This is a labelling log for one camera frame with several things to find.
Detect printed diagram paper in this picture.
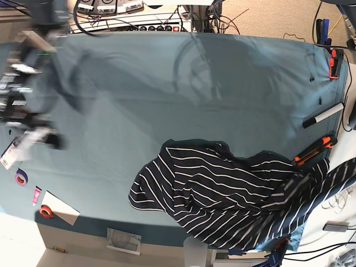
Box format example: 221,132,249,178
106,228,142,255

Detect orange black utility knife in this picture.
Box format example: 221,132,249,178
291,135,338,166

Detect teal table cloth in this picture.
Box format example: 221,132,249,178
1,32,348,246

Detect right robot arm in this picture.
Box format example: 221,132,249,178
1,1,68,169

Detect pink glue tube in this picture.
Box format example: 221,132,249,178
32,186,42,206

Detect orange black clamp tool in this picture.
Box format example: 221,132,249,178
329,49,344,80

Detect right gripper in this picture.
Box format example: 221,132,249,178
11,122,65,162

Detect white power strip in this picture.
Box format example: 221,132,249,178
78,12,196,32

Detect blue red bar clamp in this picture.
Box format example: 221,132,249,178
254,238,289,267

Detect white paper sheet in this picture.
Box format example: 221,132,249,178
42,191,80,226

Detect black white marker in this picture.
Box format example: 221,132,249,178
302,103,344,129

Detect navy white striped t-shirt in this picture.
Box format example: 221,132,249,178
128,139,355,251

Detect blue handled spring clamp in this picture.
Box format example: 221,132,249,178
316,19,332,46

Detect grey flat adapter box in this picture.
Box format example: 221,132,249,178
323,221,349,233

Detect bundle of white zip ties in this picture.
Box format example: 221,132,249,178
322,187,354,214

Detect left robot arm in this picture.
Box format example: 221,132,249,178
323,0,355,50

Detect orange tape roll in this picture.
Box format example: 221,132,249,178
39,205,53,219

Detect translucent plastic cup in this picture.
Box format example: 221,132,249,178
183,237,208,267

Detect purple tape roll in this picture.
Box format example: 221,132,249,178
15,169,28,186

